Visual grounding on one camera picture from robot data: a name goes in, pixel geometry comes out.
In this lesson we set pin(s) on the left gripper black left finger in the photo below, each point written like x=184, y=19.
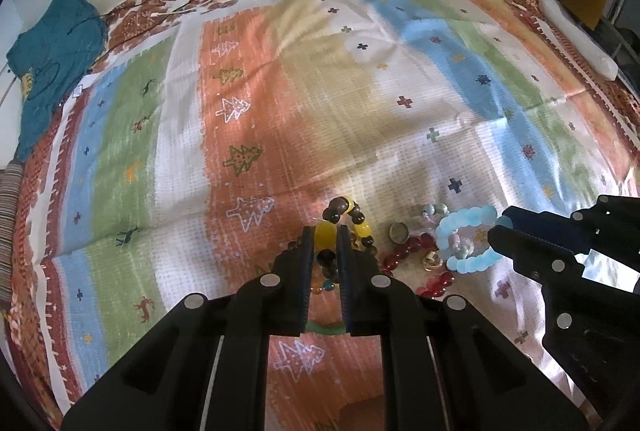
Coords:
x=294, y=267

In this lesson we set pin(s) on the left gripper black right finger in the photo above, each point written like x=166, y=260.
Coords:
x=355, y=269

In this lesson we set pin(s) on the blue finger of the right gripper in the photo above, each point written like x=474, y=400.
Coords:
x=535, y=258
x=561, y=231

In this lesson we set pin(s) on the green jade bangle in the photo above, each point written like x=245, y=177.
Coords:
x=325, y=330

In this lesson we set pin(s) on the colourful striped bed cover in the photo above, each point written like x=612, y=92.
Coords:
x=192, y=161

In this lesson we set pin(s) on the teal cloth garment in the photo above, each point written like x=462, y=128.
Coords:
x=50, y=59

